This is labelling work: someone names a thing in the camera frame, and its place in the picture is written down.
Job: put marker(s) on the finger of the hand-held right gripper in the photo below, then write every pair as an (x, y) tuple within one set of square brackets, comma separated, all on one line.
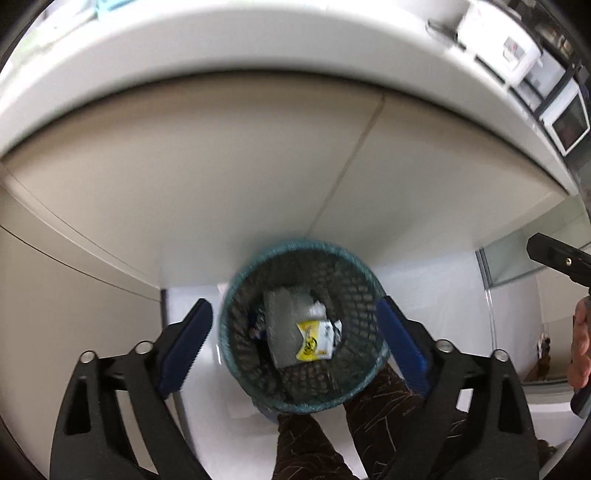
[(561, 258)]

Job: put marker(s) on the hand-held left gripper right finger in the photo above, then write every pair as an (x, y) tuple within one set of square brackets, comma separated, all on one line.
[(404, 344)]

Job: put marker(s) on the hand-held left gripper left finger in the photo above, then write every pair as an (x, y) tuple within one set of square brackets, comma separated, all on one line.
[(184, 346)]

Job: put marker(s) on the dark mesh trash bin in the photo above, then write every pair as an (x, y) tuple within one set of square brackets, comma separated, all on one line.
[(258, 360)]

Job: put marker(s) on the yellow snack wrapper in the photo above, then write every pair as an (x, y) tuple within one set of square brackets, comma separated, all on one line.
[(314, 341)]

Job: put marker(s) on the clear bubble wrap bag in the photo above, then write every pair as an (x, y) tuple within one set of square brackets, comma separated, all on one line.
[(284, 323)]

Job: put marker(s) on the person's right hand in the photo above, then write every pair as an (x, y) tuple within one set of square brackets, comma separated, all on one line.
[(581, 344)]

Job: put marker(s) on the person's right leg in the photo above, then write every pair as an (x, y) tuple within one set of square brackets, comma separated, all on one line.
[(397, 415)]

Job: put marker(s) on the person's leg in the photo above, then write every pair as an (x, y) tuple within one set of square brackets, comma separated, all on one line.
[(309, 447), (397, 415)]

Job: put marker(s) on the white microwave oven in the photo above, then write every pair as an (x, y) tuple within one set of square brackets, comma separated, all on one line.
[(570, 122)]

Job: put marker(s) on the person's left leg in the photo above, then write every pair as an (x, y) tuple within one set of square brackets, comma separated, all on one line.
[(309, 447)]

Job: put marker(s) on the black countertop oven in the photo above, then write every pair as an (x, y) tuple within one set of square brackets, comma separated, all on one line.
[(551, 37)]

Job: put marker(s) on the white flowered rice cooker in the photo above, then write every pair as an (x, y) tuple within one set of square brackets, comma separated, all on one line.
[(498, 34)]

